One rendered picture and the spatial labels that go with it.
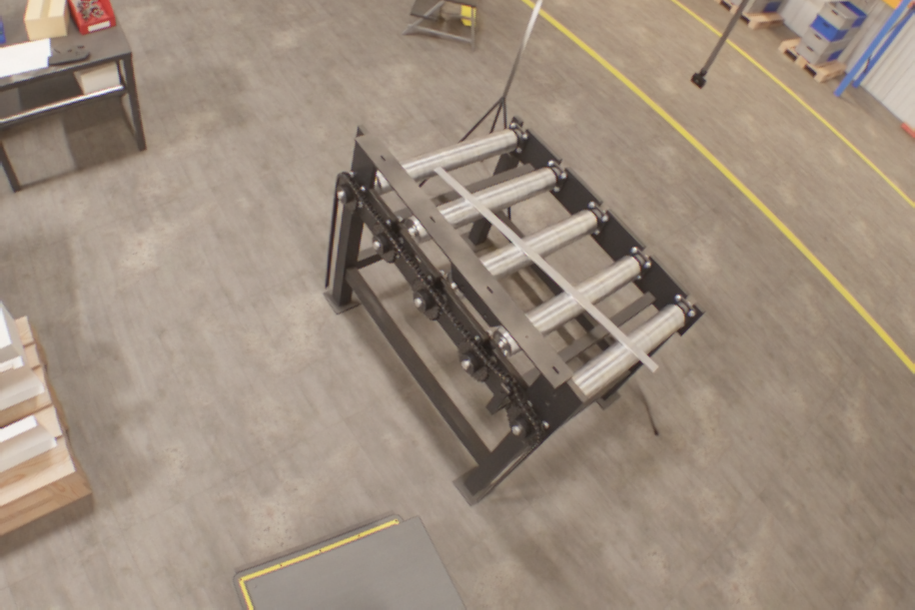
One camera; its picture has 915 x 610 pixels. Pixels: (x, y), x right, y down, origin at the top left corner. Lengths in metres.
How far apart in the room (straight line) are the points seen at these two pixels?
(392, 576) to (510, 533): 1.11
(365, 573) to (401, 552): 0.13
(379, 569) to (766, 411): 2.79
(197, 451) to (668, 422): 2.48
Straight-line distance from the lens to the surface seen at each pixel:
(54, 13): 3.77
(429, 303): 2.13
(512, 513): 2.84
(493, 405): 2.05
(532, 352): 1.79
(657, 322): 2.44
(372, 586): 1.79
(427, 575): 1.82
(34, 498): 2.75
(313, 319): 3.06
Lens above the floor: 2.62
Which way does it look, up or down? 48 degrees down
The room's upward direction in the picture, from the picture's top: 22 degrees clockwise
